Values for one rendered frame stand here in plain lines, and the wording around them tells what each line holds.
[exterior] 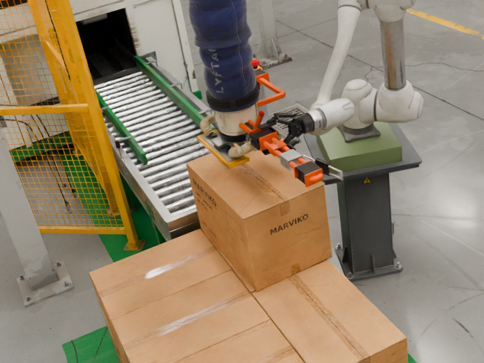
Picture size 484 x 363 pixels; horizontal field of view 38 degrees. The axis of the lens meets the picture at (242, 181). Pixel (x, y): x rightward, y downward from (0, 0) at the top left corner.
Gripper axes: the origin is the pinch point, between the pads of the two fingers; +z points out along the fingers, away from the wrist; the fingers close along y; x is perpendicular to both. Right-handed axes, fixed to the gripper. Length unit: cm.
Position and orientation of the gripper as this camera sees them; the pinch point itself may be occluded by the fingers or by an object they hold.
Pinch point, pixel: (265, 139)
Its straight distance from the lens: 282.9
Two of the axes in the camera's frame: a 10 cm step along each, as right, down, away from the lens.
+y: 1.5, 8.4, 5.2
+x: -4.4, -4.2, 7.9
